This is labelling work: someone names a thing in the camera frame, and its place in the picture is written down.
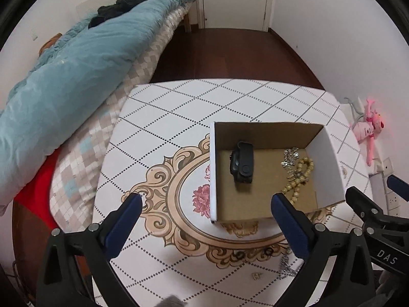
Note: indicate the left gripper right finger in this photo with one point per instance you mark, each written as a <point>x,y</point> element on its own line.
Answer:
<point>351,282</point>

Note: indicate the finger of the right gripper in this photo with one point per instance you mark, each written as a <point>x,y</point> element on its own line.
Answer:
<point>365,208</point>
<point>398,186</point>

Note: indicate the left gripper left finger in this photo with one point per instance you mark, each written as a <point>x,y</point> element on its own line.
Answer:
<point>60,282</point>

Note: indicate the red cloth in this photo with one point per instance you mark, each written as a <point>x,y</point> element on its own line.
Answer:
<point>35,196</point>

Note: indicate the pink panther plush toy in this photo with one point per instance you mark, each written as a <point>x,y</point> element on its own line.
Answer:
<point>367,128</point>

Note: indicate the checkered bed sheet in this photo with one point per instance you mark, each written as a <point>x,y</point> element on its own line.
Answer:
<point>75,178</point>

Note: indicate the white cardboard box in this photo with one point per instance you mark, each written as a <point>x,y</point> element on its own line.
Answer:
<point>231,201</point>

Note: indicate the white patterned tablecloth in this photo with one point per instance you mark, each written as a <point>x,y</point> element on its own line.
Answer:
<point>160,149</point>

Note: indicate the teal fluffy blanket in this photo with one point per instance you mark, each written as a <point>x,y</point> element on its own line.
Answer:
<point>56,98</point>

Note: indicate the white door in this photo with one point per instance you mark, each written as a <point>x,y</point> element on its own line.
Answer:
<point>235,14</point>

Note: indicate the black clothing on bed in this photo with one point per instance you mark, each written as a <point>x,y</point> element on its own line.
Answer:
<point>117,9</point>

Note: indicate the wire clothes hanger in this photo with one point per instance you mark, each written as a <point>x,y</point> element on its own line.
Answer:
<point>355,106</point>

